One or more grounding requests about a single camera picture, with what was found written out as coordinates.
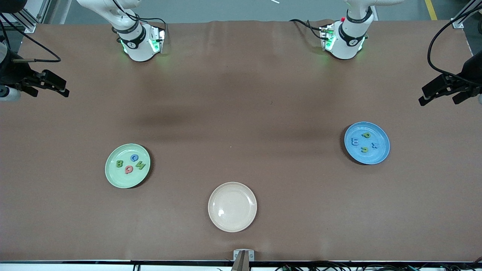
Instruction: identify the aluminium frame post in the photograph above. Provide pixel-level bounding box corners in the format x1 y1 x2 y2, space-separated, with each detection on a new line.
17 0 51 32
444 0 482 29

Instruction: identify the light green plate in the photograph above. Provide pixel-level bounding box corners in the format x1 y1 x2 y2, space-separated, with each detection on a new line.
105 143 151 189

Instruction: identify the beige plate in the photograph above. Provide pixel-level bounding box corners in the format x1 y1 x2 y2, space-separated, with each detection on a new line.
208 182 258 233

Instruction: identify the black cable bundle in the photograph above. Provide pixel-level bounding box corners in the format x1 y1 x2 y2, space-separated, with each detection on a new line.
275 260 482 271

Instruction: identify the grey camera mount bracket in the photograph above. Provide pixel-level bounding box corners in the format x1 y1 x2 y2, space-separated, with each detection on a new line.
233 249 255 271

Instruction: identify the brown table cover sheet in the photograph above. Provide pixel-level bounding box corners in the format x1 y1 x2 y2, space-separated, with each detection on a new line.
0 20 482 262

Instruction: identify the blue plate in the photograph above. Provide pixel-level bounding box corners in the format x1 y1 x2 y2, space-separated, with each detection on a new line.
344 121 390 165

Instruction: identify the black base power cable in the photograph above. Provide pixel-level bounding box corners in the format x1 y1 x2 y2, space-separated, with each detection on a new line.
289 19 325 40
139 17 167 29

